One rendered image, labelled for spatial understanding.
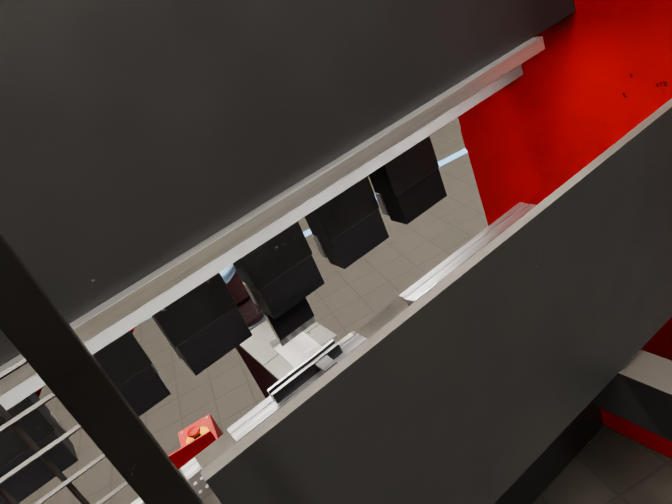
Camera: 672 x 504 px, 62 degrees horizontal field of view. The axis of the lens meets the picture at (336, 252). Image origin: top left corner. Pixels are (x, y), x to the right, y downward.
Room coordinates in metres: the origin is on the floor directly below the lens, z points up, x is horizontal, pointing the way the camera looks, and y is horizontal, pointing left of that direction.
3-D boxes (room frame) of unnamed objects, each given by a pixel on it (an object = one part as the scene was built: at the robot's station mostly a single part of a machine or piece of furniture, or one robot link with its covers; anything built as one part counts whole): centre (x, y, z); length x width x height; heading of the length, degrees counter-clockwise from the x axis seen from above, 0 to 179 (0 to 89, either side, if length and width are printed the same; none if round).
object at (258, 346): (1.24, 0.22, 1.00); 0.26 x 0.18 x 0.01; 24
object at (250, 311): (1.83, 0.40, 0.82); 0.15 x 0.15 x 0.10
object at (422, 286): (1.33, -0.35, 0.92); 0.50 x 0.06 x 0.10; 114
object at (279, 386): (1.10, 0.18, 0.99); 0.20 x 0.03 x 0.03; 114
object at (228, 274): (1.83, 0.39, 0.94); 0.13 x 0.12 x 0.14; 117
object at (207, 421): (1.27, 0.62, 0.75); 0.20 x 0.16 x 0.18; 103
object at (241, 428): (1.08, 0.21, 0.92); 0.39 x 0.06 x 0.10; 114
